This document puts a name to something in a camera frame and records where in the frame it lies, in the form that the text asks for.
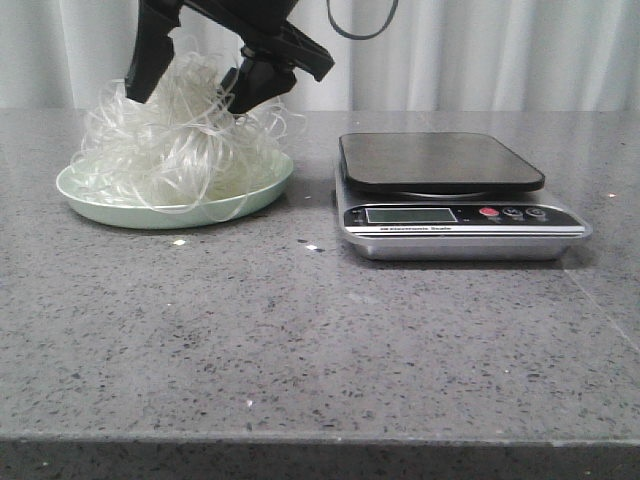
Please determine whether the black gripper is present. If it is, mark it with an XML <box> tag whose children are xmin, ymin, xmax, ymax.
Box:
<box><xmin>125</xmin><ymin>0</ymin><xmax>334</xmax><ymax>114</ymax></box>

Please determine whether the translucent white vermicelli bundle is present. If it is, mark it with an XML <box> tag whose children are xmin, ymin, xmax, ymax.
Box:
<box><xmin>67</xmin><ymin>51</ymin><xmax>305</xmax><ymax>210</ymax></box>

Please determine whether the light green round plate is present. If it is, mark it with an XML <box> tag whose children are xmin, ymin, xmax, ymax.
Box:
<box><xmin>56</xmin><ymin>153</ymin><xmax>294</xmax><ymax>230</ymax></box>

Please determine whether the white pleated curtain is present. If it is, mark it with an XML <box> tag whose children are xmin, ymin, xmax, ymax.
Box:
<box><xmin>1</xmin><ymin>1</ymin><xmax>639</xmax><ymax>111</ymax></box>

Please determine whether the silver black kitchen scale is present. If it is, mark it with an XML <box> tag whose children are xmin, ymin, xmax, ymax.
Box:
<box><xmin>335</xmin><ymin>132</ymin><xmax>592</xmax><ymax>261</ymax></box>

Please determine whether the black looped cable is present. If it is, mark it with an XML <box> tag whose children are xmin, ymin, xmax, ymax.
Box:
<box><xmin>325</xmin><ymin>0</ymin><xmax>400</xmax><ymax>41</ymax></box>

